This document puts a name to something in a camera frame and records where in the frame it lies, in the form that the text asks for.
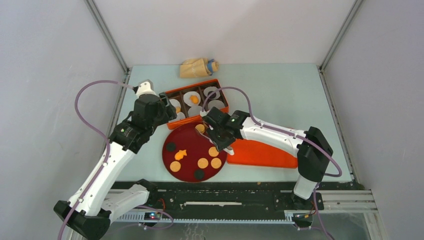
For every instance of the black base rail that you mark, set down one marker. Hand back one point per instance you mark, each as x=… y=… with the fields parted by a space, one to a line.
x=229 y=200

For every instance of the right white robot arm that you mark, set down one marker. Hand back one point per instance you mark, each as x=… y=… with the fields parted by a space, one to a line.
x=310 y=148

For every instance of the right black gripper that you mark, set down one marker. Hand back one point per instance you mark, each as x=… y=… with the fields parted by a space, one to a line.
x=216 y=133

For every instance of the orange compartment cookie box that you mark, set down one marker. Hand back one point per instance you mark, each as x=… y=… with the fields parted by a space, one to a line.
x=190 y=100

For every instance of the metal serving tongs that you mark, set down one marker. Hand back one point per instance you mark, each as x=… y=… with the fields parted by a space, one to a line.
x=221 y=142

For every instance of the beige cloth doll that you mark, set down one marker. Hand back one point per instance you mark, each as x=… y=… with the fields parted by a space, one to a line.
x=198 y=68

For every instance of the dark red round plate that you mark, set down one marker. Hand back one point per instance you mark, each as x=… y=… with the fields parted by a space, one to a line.
x=202 y=162

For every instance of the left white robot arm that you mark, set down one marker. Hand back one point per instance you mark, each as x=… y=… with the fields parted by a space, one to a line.
x=88 y=212

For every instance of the orange box lid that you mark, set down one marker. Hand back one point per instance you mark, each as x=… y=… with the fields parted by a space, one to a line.
x=254 y=153

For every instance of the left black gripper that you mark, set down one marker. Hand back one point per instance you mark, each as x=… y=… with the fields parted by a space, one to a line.
x=169 y=113

